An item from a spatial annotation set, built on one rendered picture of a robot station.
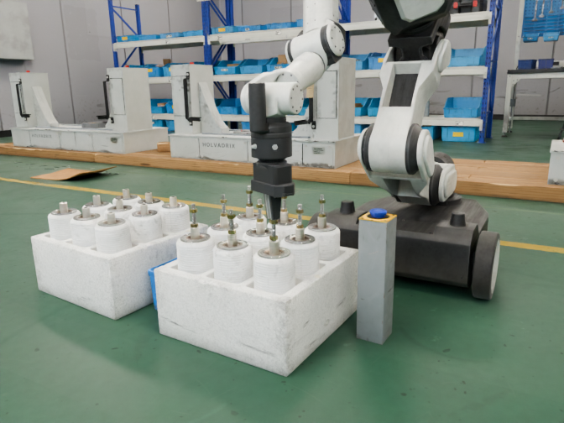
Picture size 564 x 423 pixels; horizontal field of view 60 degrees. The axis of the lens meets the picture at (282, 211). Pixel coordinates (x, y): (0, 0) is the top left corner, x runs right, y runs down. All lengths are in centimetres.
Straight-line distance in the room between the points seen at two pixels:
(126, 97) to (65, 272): 301
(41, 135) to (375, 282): 444
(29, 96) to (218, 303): 461
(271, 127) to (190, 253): 39
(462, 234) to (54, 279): 122
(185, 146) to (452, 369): 309
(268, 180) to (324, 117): 231
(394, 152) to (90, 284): 93
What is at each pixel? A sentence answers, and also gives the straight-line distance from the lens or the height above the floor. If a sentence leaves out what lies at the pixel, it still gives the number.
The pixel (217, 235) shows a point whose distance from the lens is 129.
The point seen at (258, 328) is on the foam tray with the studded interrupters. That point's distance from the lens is 110.
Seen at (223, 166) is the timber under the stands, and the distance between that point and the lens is 362.
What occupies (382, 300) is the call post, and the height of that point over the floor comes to 12.
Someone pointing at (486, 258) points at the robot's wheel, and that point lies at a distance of 145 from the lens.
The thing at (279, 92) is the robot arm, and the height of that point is 61.
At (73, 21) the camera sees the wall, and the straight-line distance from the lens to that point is 881.
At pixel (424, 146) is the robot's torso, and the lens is 138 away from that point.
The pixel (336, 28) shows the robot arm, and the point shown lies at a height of 75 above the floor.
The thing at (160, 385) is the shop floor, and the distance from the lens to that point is 114.
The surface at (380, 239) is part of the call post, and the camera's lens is 115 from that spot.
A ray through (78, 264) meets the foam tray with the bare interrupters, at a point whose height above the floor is 14.
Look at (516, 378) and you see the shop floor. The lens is 121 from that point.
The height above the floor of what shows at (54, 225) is 22.
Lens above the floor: 62
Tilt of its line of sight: 14 degrees down
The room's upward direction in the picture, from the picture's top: 1 degrees counter-clockwise
